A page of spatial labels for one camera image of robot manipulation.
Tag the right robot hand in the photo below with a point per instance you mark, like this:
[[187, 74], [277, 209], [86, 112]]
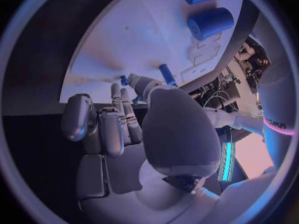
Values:
[[179, 130]]

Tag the small blue peg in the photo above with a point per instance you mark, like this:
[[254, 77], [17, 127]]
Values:
[[124, 80]]

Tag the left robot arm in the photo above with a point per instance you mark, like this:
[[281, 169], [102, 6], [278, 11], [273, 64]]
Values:
[[233, 120]]

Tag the white task board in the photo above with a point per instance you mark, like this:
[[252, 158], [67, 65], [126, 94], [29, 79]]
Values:
[[140, 41]]

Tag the glowing light bar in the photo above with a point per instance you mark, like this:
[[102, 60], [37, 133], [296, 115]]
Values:
[[227, 156]]

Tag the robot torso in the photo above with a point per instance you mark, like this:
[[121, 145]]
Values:
[[278, 100]]

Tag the workshop equipment rack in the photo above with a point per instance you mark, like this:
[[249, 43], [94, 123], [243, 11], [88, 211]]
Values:
[[254, 56]]

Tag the blue fat cylinder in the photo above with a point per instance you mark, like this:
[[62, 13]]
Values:
[[210, 23]]

